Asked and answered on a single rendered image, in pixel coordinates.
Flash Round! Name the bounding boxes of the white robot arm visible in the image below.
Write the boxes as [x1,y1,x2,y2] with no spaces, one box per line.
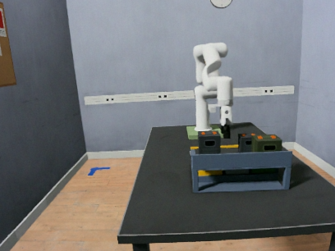
[194,43,233,131]

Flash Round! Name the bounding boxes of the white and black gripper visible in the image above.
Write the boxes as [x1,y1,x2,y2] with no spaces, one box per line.
[220,105,233,139]

